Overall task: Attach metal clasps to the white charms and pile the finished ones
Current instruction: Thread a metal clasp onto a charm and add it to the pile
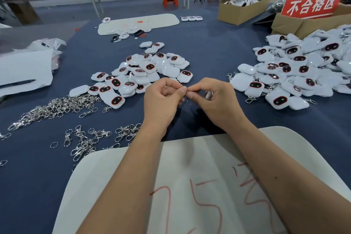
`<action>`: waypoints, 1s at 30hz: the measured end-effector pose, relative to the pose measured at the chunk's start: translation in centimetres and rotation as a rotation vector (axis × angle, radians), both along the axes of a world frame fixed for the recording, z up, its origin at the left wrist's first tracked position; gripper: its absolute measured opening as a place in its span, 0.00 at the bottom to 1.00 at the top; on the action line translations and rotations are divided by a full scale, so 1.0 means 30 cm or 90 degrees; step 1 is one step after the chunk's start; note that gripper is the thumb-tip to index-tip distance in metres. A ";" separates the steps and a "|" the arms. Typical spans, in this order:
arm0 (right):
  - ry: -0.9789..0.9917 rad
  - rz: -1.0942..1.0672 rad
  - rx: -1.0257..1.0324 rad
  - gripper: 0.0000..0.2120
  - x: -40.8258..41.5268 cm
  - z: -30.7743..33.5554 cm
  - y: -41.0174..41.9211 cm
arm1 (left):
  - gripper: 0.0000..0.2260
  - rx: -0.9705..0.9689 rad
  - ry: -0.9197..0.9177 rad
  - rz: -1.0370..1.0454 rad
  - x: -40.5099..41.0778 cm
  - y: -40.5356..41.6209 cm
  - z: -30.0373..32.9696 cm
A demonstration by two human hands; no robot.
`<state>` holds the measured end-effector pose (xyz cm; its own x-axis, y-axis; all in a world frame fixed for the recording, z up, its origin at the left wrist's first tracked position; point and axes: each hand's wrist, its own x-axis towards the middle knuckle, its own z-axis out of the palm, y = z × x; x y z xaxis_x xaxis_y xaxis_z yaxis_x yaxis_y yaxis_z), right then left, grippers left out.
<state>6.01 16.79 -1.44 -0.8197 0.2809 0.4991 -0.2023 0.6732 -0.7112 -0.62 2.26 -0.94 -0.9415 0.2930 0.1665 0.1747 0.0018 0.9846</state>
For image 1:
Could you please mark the long white foam board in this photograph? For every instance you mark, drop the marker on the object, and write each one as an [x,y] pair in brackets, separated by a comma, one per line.
[162,20]

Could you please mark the open cardboard box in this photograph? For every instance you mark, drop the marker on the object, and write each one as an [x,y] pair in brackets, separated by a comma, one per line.
[238,15]

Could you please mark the person's right forearm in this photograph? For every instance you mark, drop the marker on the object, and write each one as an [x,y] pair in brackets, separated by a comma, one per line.
[288,179]

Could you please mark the white tag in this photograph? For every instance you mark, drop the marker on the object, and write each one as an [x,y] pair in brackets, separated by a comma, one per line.
[208,95]

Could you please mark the black pen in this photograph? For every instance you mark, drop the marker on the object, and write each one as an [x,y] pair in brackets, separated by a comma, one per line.
[15,84]

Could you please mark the flat brown cardboard box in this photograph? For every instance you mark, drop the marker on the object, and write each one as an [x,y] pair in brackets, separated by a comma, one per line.
[293,27]

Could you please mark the white foam board red marks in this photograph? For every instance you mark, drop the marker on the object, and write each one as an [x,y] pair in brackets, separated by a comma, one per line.
[203,165]

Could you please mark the white paper sheet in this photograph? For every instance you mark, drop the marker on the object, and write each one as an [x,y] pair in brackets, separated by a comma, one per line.
[24,68]

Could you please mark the person's left hand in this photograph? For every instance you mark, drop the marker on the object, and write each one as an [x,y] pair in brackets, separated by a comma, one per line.
[163,106]

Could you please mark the small white plastic part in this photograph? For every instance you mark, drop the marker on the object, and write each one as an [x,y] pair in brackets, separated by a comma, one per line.
[192,18]
[199,18]
[185,19]

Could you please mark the person's left forearm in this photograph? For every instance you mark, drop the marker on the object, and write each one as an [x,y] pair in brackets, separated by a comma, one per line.
[118,187]

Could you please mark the person's right hand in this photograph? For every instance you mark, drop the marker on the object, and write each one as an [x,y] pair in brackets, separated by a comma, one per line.
[219,106]

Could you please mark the red sign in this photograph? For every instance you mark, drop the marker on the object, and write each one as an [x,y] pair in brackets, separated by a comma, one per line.
[314,2]

